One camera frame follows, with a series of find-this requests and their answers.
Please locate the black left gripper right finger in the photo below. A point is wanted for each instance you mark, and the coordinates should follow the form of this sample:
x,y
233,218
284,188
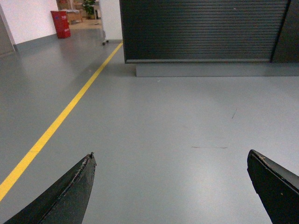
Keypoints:
x,y
277,187

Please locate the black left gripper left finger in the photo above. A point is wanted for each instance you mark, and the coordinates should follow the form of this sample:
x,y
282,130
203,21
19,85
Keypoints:
x,y
65,201

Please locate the dark checkout counter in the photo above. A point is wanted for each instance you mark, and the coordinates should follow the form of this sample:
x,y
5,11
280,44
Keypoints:
x,y
211,38

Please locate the white wheeled cart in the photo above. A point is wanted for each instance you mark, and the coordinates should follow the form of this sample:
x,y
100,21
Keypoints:
x,y
98,15

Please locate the red fire extinguisher box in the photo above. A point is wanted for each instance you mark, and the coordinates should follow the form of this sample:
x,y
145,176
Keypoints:
x,y
61,24

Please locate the cardboard box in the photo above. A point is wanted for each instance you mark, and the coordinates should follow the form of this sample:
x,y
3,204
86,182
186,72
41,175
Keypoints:
x,y
74,15

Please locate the green potted plant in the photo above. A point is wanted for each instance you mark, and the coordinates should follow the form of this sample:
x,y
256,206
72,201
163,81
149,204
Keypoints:
x,y
88,6

